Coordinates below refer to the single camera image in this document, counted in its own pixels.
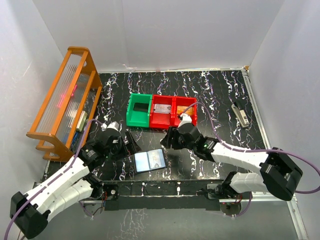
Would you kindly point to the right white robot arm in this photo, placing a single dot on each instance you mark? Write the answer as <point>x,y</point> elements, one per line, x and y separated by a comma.
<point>268,172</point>

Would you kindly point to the white eraser box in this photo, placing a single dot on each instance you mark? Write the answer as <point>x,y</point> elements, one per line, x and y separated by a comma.
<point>81,121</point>

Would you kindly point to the wooden shelf rack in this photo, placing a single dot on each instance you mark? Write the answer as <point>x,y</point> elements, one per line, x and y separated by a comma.
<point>55,124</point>

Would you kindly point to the silver credit card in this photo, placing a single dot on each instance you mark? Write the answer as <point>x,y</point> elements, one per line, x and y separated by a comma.
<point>162,108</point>

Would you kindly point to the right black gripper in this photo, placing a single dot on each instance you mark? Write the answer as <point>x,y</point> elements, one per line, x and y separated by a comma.
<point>172,136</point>

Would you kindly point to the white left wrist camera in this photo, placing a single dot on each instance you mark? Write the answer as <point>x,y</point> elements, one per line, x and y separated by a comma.
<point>113,125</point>

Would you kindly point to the orange credit card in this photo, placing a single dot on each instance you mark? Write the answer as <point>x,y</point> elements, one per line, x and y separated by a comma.
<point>185,109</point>

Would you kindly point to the red double plastic bin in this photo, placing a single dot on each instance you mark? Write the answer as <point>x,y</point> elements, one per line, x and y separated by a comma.
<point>164,121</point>

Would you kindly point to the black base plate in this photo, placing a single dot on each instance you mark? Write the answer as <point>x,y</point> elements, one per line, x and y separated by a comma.
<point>164,194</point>

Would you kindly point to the black silver stapler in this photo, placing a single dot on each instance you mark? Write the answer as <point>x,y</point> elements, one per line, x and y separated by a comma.
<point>240,113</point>

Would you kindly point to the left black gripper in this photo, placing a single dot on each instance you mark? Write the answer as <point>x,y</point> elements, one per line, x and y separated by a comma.
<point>126,144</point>

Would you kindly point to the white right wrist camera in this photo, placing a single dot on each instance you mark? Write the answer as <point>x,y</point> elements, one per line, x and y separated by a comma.
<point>184,119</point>

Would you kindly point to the green plastic bin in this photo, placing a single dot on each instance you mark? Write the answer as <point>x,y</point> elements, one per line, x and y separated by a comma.
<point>138,119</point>

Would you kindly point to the dark grey credit card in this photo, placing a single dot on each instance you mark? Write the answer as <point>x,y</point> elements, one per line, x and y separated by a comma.
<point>141,107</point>

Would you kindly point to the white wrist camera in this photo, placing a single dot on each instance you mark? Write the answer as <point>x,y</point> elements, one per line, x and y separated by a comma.
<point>113,125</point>
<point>184,119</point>

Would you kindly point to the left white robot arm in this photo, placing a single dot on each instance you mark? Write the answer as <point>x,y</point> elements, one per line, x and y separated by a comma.
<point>74,182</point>

